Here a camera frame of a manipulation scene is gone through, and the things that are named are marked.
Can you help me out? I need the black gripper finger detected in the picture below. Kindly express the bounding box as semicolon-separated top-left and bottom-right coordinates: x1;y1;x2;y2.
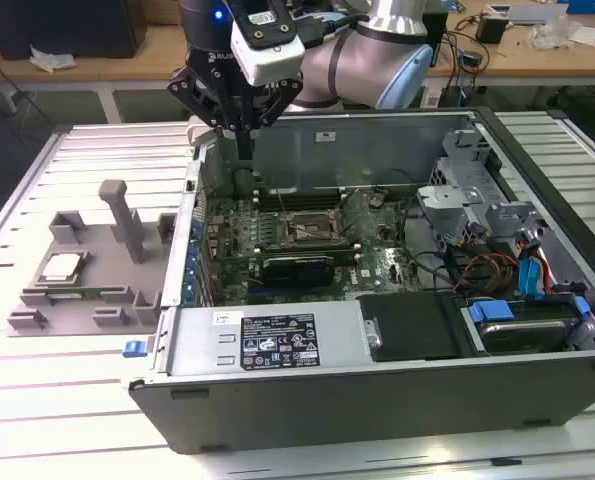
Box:
166;74;247;161
245;79;304;161

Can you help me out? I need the silver CPU with green edge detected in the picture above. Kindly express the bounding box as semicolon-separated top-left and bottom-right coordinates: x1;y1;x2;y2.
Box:
40;253;87;281

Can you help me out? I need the CPU socket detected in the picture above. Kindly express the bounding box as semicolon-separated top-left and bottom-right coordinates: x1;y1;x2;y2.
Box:
276;208;344;249

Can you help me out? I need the wooden desk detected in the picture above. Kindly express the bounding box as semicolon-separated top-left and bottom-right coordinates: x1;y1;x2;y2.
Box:
0;7;595;96

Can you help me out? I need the black board heat sink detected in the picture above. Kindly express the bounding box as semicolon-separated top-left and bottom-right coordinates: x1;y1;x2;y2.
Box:
232;168;257;197

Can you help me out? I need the large black box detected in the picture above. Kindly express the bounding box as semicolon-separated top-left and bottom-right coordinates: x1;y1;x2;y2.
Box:
0;0;148;61

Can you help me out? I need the crumpled white paper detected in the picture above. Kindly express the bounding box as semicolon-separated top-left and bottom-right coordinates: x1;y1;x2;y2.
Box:
29;44;76;74

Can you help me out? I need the blue card retainer strip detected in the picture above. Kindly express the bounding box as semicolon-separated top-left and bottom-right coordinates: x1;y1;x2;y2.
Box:
186;219;204;307

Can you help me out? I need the green motherboard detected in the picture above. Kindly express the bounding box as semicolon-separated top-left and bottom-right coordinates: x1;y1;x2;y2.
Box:
204;192;428;304

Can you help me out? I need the black graphics card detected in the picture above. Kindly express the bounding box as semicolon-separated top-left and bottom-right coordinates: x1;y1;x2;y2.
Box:
261;254;337;289

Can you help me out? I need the silver metal drive cage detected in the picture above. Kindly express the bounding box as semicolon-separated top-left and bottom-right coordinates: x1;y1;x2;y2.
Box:
415;128;548;251

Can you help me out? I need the grey plastic parts rack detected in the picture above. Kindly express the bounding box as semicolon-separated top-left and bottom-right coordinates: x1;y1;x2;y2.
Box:
7;179;178;337

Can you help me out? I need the green RAM stick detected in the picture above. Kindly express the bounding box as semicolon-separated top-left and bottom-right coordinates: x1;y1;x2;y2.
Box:
46;285;129;302

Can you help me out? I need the small black box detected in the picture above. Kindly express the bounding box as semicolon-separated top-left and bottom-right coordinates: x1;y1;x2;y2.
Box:
475;13;507;44

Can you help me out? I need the grey power supply with label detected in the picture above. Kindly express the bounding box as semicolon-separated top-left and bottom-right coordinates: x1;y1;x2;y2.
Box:
166;299;373;377

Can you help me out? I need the black plastic bay cover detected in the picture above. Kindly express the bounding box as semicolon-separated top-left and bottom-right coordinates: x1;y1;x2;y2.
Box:
355;291;471;364

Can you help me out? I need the clear plastic bag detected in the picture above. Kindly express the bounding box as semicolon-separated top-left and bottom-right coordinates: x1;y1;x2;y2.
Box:
529;14;578;51

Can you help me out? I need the open black PC case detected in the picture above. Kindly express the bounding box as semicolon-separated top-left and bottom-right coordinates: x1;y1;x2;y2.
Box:
126;105;595;456

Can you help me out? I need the hard disk in blue carrier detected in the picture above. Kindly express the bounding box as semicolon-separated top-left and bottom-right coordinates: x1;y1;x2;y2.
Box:
464;294;592;357

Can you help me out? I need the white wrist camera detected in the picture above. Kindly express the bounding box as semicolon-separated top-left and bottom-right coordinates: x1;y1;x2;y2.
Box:
229;20;307;87

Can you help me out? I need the coloured power wire bundle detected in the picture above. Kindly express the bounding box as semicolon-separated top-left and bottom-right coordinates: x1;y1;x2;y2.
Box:
449;252;521;296

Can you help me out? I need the blue flat data wire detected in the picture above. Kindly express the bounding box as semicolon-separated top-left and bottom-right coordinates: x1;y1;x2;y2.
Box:
515;238;549;302

